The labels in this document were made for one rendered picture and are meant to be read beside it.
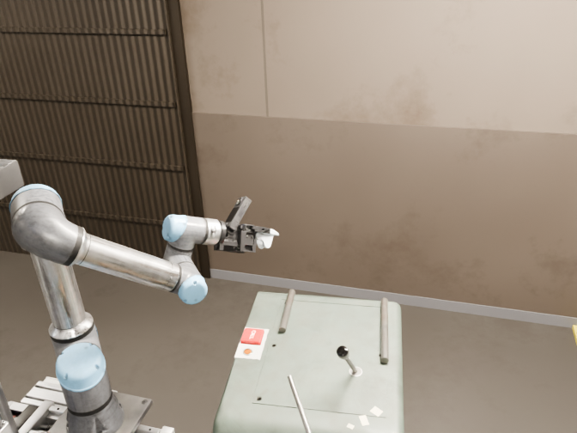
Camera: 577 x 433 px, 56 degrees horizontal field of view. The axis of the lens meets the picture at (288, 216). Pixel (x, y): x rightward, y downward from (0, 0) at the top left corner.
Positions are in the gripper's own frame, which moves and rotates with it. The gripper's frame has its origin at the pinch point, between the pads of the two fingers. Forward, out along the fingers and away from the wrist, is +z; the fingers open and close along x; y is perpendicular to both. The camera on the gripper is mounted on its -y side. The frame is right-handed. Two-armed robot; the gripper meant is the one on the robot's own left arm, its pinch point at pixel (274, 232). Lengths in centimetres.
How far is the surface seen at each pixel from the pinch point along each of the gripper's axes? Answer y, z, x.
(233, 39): -131, 51, -135
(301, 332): 30.2, 8.5, 4.6
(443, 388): 69, 165, -71
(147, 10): -147, 6, -163
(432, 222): -29, 177, -90
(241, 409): 49, -18, 15
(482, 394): 71, 179, -55
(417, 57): -114, 127, -57
